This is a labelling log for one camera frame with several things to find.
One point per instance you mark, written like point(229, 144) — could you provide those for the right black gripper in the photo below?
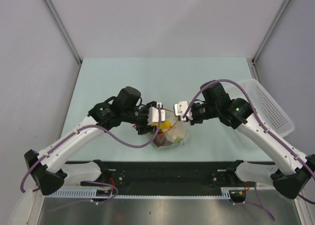
point(193, 119)

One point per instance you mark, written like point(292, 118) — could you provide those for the white cable duct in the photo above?
point(103, 194)

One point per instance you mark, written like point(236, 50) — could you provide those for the yellow pepper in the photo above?
point(163, 125)

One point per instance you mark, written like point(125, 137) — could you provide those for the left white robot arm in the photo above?
point(49, 168)

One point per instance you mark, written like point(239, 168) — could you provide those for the dark red plum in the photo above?
point(160, 141)

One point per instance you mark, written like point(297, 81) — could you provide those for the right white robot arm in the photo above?
point(292, 168)

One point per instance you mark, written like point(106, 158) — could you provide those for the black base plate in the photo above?
point(170, 178)

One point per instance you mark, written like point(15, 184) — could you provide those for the white plastic basket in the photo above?
point(267, 108)

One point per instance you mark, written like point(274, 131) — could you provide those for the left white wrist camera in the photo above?
point(156, 113)

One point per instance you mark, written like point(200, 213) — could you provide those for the clear zip top bag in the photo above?
point(174, 121)

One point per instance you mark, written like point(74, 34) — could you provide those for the white cauliflower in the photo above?
point(177, 133)

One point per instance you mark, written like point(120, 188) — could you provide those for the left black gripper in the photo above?
point(142, 129)

